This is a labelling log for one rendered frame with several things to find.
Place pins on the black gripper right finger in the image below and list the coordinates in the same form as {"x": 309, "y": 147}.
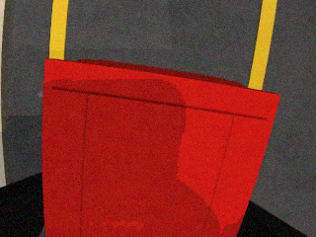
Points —
{"x": 258, "y": 222}

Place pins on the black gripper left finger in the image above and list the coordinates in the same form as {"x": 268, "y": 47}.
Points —
{"x": 21, "y": 208}

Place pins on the yellow rectangular outline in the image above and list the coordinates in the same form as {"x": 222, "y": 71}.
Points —
{"x": 261, "y": 50}

